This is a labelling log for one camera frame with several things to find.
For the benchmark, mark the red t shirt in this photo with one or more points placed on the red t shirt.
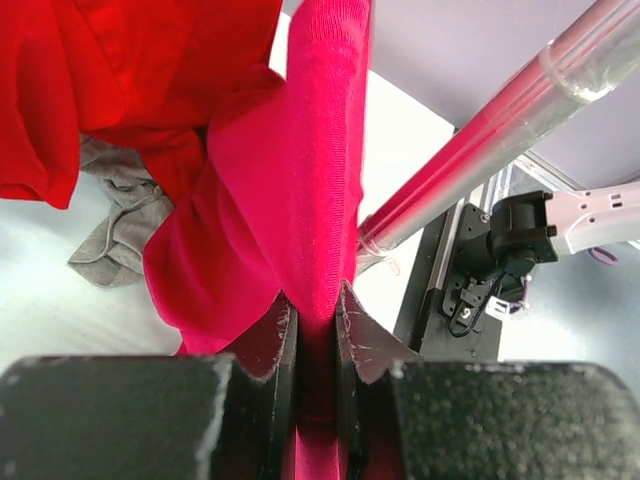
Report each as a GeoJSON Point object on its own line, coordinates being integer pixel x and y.
{"type": "Point", "coordinates": [145, 75]}

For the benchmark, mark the grey clothes rack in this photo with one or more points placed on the grey clothes rack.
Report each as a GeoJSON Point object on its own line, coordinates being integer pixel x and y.
{"type": "Point", "coordinates": [589, 60]}

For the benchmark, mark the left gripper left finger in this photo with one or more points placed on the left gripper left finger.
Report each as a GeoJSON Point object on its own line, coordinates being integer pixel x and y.
{"type": "Point", "coordinates": [223, 416]}

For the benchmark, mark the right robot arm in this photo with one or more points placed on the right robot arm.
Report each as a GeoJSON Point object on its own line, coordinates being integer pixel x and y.
{"type": "Point", "coordinates": [541, 227]}

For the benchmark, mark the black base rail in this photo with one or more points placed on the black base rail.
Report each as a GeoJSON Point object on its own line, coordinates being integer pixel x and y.
{"type": "Point", "coordinates": [440, 299]}

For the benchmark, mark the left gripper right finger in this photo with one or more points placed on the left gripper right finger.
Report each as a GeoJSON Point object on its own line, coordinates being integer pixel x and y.
{"type": "Point", "coordinates": [404, 417]}

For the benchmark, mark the grey cloth on table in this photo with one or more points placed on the grey cloth on table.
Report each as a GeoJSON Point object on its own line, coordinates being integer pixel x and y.
{"type": "Point", "coordinates": [111, 256]}

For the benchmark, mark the magenta t shirt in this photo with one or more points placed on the magenta t shirt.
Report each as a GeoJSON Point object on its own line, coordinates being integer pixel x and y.
{"type": "Point", "coordinates": [275, 211]}

